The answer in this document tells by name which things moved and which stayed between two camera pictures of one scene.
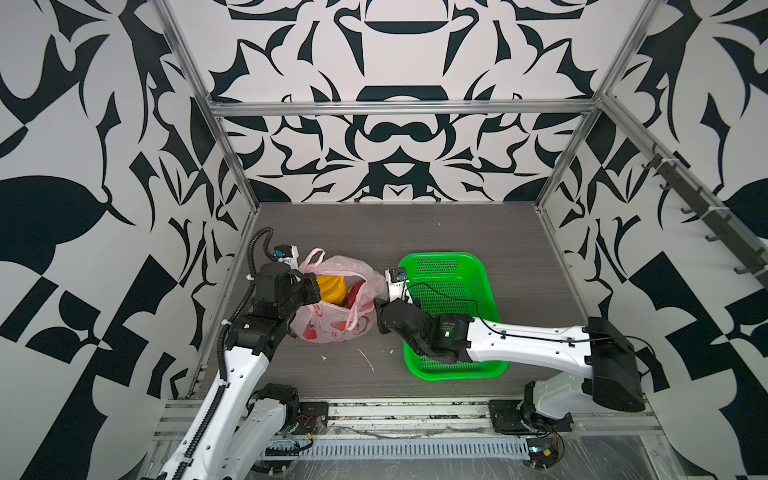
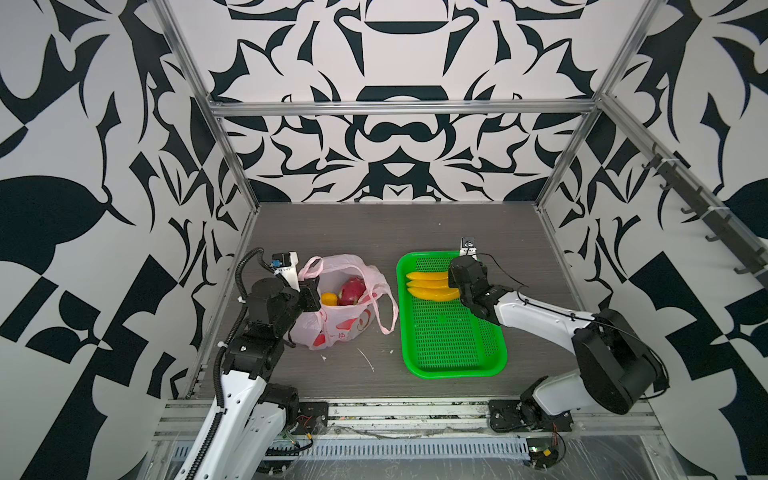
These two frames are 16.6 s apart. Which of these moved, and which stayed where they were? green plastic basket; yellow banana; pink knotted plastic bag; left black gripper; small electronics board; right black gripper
Moved: right black gripper; yellow banana
Stayed: green plastic basket; left black gripper; small electronics board; pink knotted plastic bag
